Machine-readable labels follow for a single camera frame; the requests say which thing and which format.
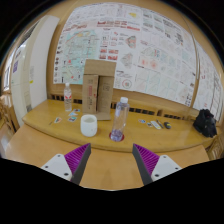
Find black bag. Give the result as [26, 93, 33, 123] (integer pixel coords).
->
[192, 108, 218, 139]

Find white remote control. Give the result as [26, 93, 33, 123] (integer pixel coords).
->
[150, 120, 162, 130]

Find white ceramic mug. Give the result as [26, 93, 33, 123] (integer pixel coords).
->
[80, 114, 98, 138]

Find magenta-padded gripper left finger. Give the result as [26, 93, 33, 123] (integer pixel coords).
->
[40, 142, 92, 186]

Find red-labelled clear plastic bottle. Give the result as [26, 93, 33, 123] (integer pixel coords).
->
[63, 82, 73, 113]

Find printed paper posters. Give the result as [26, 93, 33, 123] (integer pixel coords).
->
[53, 2, 224, 121]

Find brown cardboard box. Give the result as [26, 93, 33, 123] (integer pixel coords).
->
[81, 58, 117, 121]

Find clear plastic bottle white cap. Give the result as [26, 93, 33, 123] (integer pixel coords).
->
[109, 96, 130, 143]

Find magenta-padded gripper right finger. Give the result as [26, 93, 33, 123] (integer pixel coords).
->
[131, 143, 183, 186]

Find wooden slatted railing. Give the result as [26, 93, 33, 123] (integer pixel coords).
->
[49, 92, 201, 122]

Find wooden lattice chair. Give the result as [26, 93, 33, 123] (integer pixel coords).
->
[0, 94, 18, 134]
[208, 133, 224, 161]

